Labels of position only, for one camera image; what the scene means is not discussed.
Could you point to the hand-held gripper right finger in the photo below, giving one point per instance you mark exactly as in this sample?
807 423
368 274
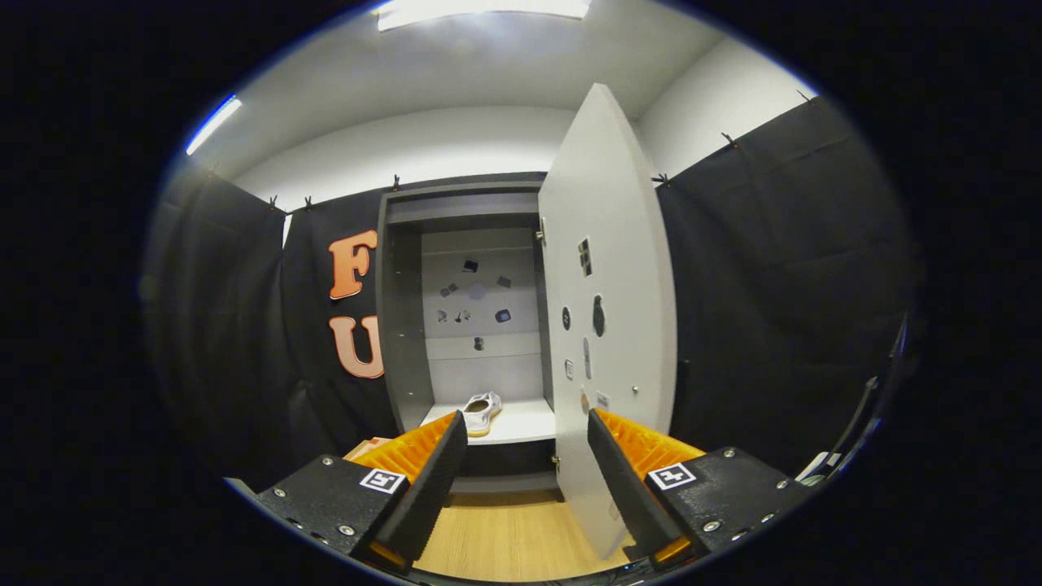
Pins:
627 480

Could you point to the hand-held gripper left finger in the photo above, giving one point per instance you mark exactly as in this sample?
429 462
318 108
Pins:
423 480

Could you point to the white canvas shoe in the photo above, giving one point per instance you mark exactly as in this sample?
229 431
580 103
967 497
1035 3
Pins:
480 411

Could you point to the dark grey shoe cabinet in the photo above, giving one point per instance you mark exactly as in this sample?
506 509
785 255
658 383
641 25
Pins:
403 325

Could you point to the beige shoe cabinet door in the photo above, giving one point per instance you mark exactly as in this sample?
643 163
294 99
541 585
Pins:
627 285

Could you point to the white flat object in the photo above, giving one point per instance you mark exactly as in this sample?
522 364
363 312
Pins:
818 466

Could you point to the black backdrop cloth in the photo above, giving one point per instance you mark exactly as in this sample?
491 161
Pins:
773 285

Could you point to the ceiling tube light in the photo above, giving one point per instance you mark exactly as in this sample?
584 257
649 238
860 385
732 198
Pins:
213 124

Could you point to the rectangular ceiling light panel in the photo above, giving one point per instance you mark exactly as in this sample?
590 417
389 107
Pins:
480 10

